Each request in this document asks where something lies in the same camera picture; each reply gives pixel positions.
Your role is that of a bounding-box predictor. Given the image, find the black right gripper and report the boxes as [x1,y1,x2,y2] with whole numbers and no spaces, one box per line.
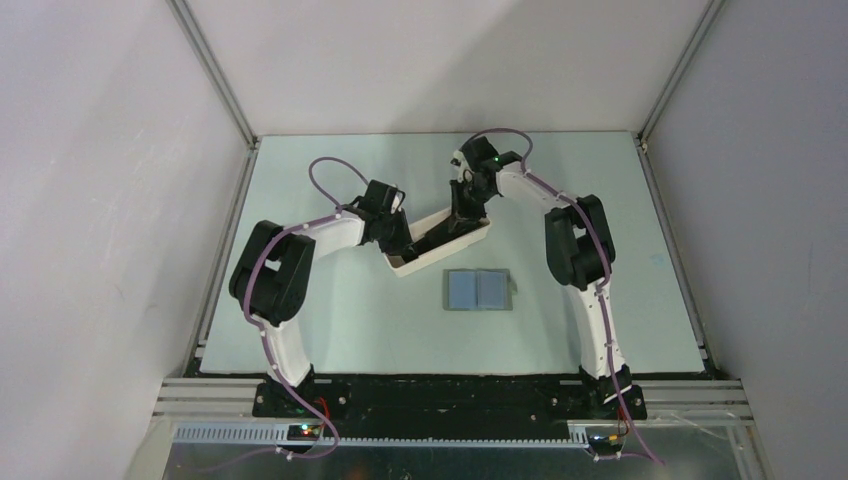
[449,178,496,233]

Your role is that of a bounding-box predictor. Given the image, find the white plastic bin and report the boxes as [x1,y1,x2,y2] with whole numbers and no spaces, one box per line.
[383,208,491,278]

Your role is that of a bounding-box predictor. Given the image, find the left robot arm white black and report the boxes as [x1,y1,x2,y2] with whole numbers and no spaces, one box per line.
[228,180,412,417]

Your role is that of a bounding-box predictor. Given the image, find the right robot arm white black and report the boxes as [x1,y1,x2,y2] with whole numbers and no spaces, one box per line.
[451,134,632,418]

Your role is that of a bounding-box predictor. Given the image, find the black credit card in bin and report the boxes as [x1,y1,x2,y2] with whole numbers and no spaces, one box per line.
[401,219,472,262]

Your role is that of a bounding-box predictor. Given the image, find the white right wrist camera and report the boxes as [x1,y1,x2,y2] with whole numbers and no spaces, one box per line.
[450,150,468,182]

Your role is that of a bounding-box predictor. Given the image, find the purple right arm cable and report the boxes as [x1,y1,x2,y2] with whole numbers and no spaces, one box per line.
[463,127,664,465]

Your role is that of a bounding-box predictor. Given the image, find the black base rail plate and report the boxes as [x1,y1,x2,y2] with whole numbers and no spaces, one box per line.
[251,374,647,441]

